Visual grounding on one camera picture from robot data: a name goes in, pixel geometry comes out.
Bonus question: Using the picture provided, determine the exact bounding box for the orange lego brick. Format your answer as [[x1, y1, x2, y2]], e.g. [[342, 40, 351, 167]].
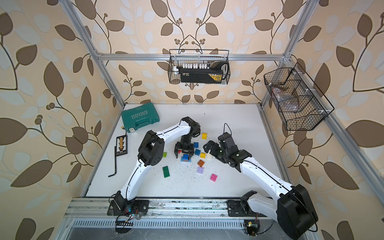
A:
[[198, 160, 205, 168]]

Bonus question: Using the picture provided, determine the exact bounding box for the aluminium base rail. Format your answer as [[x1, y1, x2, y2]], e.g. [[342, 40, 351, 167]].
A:
[[64, 198, 269, 231]]

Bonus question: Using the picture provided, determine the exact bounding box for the black wire basket right wall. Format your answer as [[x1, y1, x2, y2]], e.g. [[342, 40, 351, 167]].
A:
[[264, 63, 335, 131]]

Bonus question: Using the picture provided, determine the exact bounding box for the plastic bag in basket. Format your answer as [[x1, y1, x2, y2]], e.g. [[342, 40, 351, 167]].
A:
[[272, 87, 299, 108]]

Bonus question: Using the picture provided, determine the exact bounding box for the black battery charger in basket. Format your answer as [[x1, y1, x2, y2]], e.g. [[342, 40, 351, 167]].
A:
[[168, 61, 231, 84]]

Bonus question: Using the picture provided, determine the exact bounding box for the dark green long lego brick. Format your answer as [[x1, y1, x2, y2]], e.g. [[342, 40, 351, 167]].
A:
[[162, 166, 170, 178]]

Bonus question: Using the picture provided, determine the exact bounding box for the black wire basket wall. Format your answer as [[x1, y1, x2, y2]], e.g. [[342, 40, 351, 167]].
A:
[[264, 63, 335, 131], [168, 49, 231, 85]]

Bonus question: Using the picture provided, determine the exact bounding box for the pink lego brick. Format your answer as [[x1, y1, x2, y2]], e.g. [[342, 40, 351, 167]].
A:
[[210, 174, 218, 182]]

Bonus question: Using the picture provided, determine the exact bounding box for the black parallel charging board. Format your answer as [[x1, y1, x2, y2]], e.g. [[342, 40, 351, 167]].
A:
[[116, 135, 128, 157]]

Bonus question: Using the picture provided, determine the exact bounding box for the black allen key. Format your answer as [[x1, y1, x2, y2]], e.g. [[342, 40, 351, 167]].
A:
[[108, 146, 117, 178]]

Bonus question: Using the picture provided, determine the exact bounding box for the black wire basket back wall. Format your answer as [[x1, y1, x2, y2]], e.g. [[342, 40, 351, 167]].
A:
[[168, 49, 231, 85]]

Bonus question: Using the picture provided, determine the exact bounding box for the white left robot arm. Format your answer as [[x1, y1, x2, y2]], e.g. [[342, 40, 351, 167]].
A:
[[110, 117, 201, 216]]

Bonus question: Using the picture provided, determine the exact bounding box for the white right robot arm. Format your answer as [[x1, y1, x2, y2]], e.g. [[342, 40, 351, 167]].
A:
[[204, 133, 319, 240]]

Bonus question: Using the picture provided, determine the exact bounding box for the green plastic tool case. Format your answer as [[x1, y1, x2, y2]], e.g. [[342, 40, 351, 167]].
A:
[[121, 103, 160, 133]]

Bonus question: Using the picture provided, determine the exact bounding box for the lilac lego brick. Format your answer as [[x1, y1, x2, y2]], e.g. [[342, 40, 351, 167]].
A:
[[197, 167, 204, 175]]

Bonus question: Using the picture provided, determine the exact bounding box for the light blue lego brick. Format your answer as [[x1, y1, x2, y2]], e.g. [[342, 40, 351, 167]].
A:
[[181, 158, 191, 163]]

